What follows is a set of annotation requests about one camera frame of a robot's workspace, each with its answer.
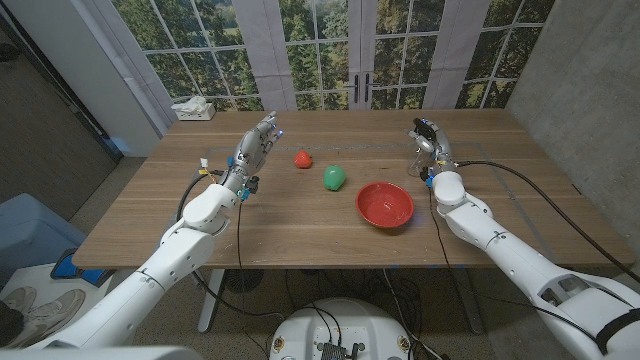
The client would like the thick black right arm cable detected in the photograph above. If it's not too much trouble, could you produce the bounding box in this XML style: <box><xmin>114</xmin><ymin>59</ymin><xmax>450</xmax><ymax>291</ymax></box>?
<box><xmin>454</xmin><ymin>160</ymin><xmax>640</xmax><ymax>284</ymax></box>

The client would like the black round floor fan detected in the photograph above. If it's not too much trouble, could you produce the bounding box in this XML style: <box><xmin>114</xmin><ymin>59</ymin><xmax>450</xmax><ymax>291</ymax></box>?
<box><xmin>223</xmin><ymin>268</ymin><xmax>265</xmax><ymax>294</ymax></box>

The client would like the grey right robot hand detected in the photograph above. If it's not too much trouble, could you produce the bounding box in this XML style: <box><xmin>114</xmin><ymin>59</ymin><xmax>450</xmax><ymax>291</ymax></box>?
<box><xmin>407</xmin><ymin>118</ymin><xmax>457</xmax><ymax>182</ymax></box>

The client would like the printed window backdrop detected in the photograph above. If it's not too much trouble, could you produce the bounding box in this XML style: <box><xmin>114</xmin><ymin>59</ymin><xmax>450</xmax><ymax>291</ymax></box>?
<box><xmin>82</xmin><ymin>0</ymin><xmax>556</xmax><ymax>136</ymax></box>

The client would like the white tissue box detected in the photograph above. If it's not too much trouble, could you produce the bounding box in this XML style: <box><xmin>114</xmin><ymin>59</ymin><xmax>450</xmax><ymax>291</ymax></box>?
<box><xmin>170</xmin><ymin>96</ymin><xmax>217</xmax><ymax>122</ymax></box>

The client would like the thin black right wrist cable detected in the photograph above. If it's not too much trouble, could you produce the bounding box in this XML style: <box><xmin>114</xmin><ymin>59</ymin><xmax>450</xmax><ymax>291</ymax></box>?
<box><xmin>428</xmin><ymin>187</ymin><xmax>599</xmax><ymax>346</ymax></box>

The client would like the white floor board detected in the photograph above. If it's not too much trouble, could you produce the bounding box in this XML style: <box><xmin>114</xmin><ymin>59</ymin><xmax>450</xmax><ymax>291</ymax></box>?
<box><xmin>0</xmin><ymin>263</ymin><xmax>126</xmax><ymax>346</ymax></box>

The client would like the clear spray bottle black head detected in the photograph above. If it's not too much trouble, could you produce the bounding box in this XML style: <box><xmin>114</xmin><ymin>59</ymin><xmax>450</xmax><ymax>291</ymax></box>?
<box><xmin>406</xmin><ymin>118</ymin><xmax>437</xmax><ymax>178</ymax></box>

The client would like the red bowl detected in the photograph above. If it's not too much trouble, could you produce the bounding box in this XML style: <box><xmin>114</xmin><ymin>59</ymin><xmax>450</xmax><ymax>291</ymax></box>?
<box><xmin>355</xmin><ymin>181</ymin><xmax>416</xmax><ymax>230</ymax></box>

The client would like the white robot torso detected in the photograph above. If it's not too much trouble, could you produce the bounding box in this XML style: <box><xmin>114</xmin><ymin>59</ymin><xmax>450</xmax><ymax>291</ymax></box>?
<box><xmin>268</xmin><ymin>297</ymin><xmax>414</xmax><ymax>360</ymax></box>

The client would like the thin black left wrist cable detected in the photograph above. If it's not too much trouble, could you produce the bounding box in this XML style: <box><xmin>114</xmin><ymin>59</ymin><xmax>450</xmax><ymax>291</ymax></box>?
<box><xmin>235</xmin><ymin>201</ymin><xmax>245</xmax><ymax>301</ymax></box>

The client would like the green toy bell pepper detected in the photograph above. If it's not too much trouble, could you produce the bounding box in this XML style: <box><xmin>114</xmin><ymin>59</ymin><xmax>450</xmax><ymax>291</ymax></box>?
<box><xmin>322</xmin><ymin>164</ymin><xmax>347</xmax><ymax>192</ymax></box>

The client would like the person's dark trouser leg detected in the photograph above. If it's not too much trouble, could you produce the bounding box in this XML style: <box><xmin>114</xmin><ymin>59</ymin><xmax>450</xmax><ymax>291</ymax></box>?
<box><xmin>0</xmin><ymin>303</ymin><xmax>24</xmax><ymax>346</ymax></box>

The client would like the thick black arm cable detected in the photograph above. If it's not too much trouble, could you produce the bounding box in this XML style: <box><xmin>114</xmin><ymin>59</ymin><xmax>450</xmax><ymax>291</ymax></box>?
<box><xmin>175</xmin><ymin>172</ymin><xmax>284</xmax><ymax>324</ymax></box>
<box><xmin>454</xmin><ymin>160</ymin><xmax>640</xmax><ymax>284</ymax></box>

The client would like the grey table leg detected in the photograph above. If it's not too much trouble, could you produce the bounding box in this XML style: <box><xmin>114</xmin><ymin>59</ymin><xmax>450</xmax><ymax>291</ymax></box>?
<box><xmin>452</xmin><ymin>267</ymin><xmax>485</xmax><ymax>335</ymax></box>

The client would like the grey sneaker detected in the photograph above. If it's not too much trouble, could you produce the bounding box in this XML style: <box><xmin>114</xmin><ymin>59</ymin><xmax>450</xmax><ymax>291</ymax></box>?
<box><xmin>0</xmin><ymin>286</ymin><xmax>37</xmax><ymax>314</ymax></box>
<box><xmin>7</xmin><ymin>288</ymin><xmax>87</xmax><ymax>346</ymax></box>

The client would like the white table leg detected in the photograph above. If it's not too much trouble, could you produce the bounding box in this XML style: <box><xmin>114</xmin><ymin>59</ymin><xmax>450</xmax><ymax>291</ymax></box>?
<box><xmin>197</xmin><ymin>268</ymin><xmax>226</xmax><ymax>335</ymax></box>

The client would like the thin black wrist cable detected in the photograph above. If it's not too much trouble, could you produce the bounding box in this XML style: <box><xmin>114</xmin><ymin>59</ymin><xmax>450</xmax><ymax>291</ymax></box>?
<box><xmin>235</xmin><ymin>201</ymin><xmax>245</xmax><ymax>301</ymax></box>
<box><xmin>428</xmin><ymin>187</ymin><xmax>599</xmax><ymax>346</ymax></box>

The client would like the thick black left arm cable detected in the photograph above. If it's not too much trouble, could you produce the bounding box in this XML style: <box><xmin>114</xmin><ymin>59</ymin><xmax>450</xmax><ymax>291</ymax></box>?
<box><xmin>175</xmin><ymin>172</ymin><xmax>284</xmax><ymax>324</ymax></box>

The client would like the blue plastic bin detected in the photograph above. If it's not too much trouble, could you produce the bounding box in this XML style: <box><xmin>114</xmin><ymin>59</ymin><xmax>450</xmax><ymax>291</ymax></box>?
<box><xmin>0</xmin><ymin>193</ymin><xmax>87</xmax><ymax>289</ymax></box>

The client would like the white floor cable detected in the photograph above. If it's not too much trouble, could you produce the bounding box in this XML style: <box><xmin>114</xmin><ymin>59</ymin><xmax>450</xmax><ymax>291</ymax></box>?
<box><xmin>382</xmin><ymin>268</ymin><xmax>444</xmax><ymax>360</ymax></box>

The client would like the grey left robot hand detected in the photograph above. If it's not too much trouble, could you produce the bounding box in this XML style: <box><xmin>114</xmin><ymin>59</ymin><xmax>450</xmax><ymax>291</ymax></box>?
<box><xmin>222</xmin><ymin>110</ymin><xmax>285</xmax><ymax>202</ymax></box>

